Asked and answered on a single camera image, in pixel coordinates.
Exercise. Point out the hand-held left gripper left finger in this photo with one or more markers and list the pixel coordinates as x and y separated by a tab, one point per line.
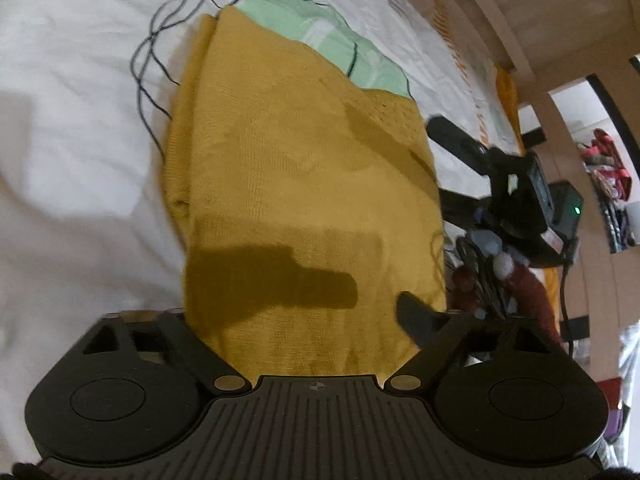
190	340

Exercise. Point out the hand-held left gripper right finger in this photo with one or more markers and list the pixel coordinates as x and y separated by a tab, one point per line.
415	315

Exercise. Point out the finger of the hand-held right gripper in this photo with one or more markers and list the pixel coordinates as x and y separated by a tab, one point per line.
457	205
452	137

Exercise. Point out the mustard yellow knit sweater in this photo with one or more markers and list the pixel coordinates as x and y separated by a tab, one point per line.
300	185

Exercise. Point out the person's right forearm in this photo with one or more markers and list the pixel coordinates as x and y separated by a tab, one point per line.
530	295

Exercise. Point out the colourful clothes pile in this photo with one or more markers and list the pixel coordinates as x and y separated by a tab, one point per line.
607	180

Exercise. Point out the white leaf print blanket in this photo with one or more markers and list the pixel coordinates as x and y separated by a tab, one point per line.
75	110

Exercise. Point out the wooden bed frame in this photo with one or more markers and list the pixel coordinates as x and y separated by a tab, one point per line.
540	25

